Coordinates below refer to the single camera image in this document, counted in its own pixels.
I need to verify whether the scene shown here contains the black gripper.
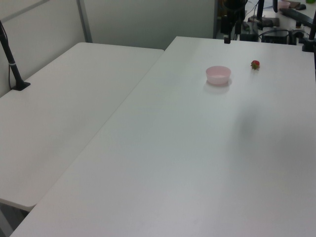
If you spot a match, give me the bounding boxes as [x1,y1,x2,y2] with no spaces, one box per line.
[220,0,248,45]

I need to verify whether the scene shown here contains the pink plastic bowl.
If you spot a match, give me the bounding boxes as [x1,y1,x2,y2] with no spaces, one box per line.
[205,65,232,86]

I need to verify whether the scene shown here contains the black upright pole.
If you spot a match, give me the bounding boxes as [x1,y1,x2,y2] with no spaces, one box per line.
[256,0,265,24]

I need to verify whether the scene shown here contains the brown flat pad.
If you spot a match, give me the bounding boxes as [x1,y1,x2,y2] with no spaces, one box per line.
[262,17,281,28]

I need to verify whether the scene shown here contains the black electronics box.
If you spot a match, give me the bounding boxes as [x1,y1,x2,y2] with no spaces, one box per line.
[261,29,290,45]

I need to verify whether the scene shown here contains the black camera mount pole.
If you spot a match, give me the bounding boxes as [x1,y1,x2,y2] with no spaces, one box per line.
[0,19,32,91]

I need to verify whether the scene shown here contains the thin black cable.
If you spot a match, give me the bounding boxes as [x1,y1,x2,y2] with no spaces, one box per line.
[7,64,13,89]

